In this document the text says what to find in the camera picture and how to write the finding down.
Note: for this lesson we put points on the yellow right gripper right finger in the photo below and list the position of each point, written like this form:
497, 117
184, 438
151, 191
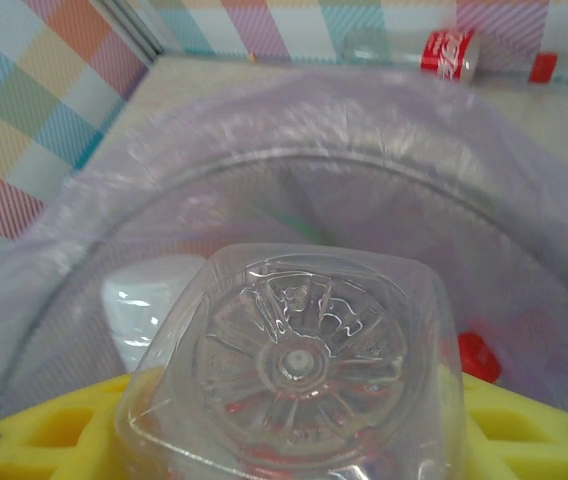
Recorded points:
514, 450

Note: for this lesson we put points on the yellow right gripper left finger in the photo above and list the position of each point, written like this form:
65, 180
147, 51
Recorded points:
89, 400

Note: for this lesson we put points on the white plastic bottle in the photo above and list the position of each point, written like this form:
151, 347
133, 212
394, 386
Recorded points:
139, 300

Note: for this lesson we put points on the clear round plastic bin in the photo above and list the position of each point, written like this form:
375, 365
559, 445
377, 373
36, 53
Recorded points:
284, 160

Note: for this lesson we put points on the clear plastic bag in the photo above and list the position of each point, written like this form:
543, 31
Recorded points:
214, 115

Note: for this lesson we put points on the clear bottle red label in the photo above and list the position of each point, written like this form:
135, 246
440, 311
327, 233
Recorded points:
449, 52

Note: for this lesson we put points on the red bottle cap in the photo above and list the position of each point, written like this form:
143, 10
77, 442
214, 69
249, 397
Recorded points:
479, 357

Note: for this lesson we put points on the aluminium frame post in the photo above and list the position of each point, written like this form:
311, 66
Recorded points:
134, 25

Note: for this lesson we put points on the clear square plastic bottle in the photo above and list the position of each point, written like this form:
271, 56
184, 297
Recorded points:
294, 360

